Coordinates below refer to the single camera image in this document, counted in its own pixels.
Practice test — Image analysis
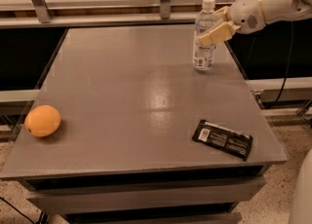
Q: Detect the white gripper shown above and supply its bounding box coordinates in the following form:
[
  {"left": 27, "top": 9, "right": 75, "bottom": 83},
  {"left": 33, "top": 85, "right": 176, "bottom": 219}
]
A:
[{"left": 196, "top": 0, "right": 266, "bottom": 47}]

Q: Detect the clear plastic water bottle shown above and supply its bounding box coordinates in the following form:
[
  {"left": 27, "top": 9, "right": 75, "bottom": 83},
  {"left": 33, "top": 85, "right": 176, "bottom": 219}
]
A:
[{"left": 193, "top": 0, "right": 215, "bottom": 71}]

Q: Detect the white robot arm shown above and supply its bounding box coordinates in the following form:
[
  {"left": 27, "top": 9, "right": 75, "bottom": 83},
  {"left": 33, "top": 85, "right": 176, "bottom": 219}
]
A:
[{"left": 196, "top": 0, "right": 312, "bottom": 46}]

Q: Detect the black rxbar chocolate wrapper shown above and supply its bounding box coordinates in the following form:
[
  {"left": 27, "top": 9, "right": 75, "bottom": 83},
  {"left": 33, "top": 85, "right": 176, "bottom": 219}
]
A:
[{"left": 192, "top": 120, "right": 254, "bottom": 162}]

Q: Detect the orange fruit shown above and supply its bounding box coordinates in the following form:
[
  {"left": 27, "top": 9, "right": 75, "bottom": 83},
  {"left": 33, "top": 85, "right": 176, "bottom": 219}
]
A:
[{"left": 24, "top": 105, "right": 61, "bottom": 137}]

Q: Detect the upper grey drawer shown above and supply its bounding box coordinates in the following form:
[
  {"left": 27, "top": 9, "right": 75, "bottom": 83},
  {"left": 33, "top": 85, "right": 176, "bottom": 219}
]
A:
[{"left": 27, "top": 176, "right": 266, "bottom": 215}]

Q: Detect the black cable on right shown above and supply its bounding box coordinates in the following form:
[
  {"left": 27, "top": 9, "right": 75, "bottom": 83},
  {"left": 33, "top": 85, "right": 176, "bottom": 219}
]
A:
[{"left": 264, "top": 21, "right": 295, "bottom": 109}]

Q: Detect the metal rail frame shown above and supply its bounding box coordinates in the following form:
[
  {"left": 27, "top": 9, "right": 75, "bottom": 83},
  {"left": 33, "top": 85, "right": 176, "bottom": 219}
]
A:
[{"left": 0, "top": 0, "right": 202, "bottom": 29}]

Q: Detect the black cable on floor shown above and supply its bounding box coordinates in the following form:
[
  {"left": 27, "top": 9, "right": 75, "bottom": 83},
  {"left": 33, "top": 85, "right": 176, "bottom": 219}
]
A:
[{"left": 0, "top": 196, "right": 48, "bottom": 224}]

